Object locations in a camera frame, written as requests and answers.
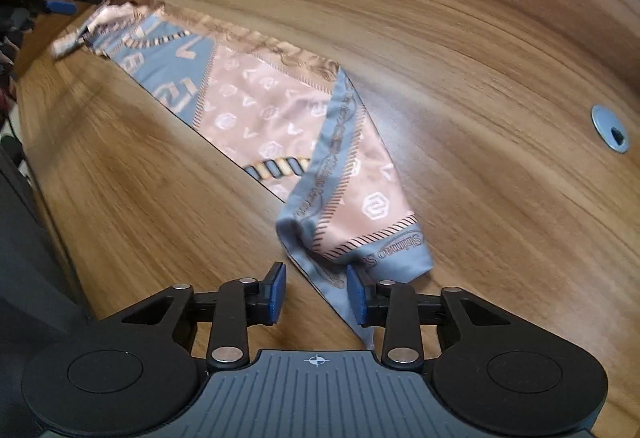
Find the pink and grey patterned scarf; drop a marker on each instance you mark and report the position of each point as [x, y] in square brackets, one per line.
[260, 117]

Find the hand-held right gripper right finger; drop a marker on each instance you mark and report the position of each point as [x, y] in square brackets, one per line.
[356, 294]

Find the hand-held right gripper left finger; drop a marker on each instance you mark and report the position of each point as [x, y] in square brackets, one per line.
[278, 293]

